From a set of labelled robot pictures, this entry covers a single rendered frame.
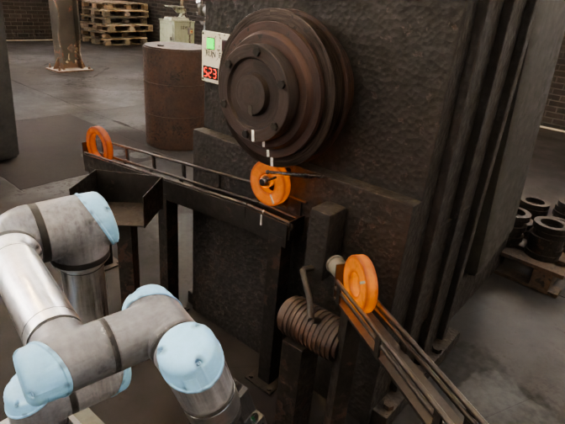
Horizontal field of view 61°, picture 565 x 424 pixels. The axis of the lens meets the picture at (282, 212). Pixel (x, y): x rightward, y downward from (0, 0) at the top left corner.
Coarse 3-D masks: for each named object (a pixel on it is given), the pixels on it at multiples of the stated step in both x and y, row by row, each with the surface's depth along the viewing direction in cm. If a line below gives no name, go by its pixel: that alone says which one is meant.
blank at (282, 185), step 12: (252, 168) 162; (264, 168) 158; (276, 168) 155; (252, 180) 163; (276, 180) 156; (288, 180) 156; (264, 192) 161; (276, 192) 158; (288, 192) 157; (276, 204) 159
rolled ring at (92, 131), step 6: (96, 126) 225; (90, 132) 228; (96, 132) 224; (102, 132) 222; (90, 138) 230; (102, 138) 222; (108, 138) 223; (90, 144) 232; (108, 144) 223; (90, 150) 232; (96, 150) 234; (108, 150) 223; (108, 156) 225
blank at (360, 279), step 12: (348, 264) 131; (360, 264) 123; (372, 264) 123; (348, 276) 131; (360, 276) 124; (372, 276) 121; (348, 288) 131; (360, 288) 124; (372, 288) 120; (360, 300) 124; (372, 300) 121
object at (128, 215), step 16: (96, 176) 184; (112, 176) 184; (128, 176) 183; (144, 176) 183; (80, 192) 173; (96, 192) 186; (112, 192) 187; (128, 192) 186; (144, 192) 185; (160, 192) 182; (112, 208) 183; (128, 208) 183; (144, 208) 166; (160, 208) 184; (128, 224) 170; (144, 224) 168; (128, 240) 180; (128, 256) 183; (128, 272) 186; (128, 288) 189
